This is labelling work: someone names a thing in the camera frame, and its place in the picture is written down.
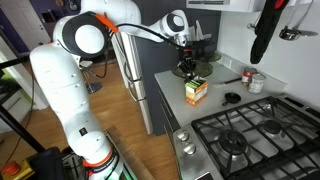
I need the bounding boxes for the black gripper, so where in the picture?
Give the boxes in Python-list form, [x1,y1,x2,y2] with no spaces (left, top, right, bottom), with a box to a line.
[178,49,198,81]

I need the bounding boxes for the black robot base box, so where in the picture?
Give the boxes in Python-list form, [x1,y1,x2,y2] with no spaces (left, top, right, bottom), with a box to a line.
[26,146,73,180]

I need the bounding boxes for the orange sachet pack box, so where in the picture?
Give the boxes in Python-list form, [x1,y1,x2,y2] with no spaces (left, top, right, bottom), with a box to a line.
[184,76,209,107]

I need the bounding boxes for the small green glass cake stand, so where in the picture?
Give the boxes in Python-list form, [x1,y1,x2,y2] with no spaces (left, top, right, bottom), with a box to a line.
[197,51,223,63]

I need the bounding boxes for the white-bladed knife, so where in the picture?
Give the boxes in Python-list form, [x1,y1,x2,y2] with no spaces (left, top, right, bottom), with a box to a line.
[213,77,243,89]

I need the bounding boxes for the grey kitchen drawer front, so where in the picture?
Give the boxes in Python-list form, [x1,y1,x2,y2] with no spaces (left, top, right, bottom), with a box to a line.
[156,87,183,138]

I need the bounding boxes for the stainless steel refrigerator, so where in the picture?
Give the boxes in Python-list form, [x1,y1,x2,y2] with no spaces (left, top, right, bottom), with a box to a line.
[98,0,222,136]

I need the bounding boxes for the small black cast iron skillet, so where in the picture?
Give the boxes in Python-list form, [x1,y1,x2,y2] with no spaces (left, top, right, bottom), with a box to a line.
[221,92,242,107]

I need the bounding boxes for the red and white tin can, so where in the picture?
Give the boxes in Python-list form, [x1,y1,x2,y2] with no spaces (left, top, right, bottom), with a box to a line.
[248,73,267,95]
[241,67,258,87]

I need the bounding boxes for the silver range knob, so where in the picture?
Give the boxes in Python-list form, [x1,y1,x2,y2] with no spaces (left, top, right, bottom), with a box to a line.
[176,130,190,142]
[182,142,198,156]

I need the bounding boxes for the wide white cabinet door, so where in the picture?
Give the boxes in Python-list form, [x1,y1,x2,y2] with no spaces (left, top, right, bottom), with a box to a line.
[185,0,232,11]

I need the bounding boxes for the hanging steel spoon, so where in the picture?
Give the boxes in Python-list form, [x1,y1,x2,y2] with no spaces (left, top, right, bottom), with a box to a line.
[246,13,268,33]

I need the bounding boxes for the stainless steel gas range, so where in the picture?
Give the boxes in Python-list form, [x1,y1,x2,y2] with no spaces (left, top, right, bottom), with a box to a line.
[172,95,320,180]

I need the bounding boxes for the narrow white cabinet door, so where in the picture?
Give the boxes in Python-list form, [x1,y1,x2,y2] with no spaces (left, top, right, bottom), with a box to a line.
[229,0,268,13]

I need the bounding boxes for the black cast iron stove grate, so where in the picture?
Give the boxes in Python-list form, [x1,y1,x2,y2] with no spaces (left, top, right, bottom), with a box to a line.
[191,96,320,180]

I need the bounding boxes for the metal bar stool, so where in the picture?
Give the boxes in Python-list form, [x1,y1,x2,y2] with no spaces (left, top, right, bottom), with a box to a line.
[81,59,104,94]

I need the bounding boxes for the wooden board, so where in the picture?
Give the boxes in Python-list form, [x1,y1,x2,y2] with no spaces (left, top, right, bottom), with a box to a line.
[105,125,156,180]

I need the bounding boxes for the steel ladle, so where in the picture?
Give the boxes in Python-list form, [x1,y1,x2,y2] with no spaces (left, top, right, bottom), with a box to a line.
[279,0,319,42]

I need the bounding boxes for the white panel door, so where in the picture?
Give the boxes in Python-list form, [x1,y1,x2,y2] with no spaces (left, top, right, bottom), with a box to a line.
[0,0,53,54]

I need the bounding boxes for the red emergency stop button box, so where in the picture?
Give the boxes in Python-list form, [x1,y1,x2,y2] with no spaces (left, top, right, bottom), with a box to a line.
[1,160,34,180]

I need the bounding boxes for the white wall outlet plate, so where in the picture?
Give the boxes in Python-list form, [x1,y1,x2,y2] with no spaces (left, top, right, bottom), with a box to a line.
[221,56,233,69]

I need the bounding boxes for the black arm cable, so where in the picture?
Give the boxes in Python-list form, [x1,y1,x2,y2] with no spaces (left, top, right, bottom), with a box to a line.
[114,22,187,52]

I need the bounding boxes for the steel cabinet bar handle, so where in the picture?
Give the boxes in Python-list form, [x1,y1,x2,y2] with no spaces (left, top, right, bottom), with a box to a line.
[198,0,231,5]

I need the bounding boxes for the black metal stand frame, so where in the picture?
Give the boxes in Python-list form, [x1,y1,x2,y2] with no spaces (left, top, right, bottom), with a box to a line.
[0,54,46,153]

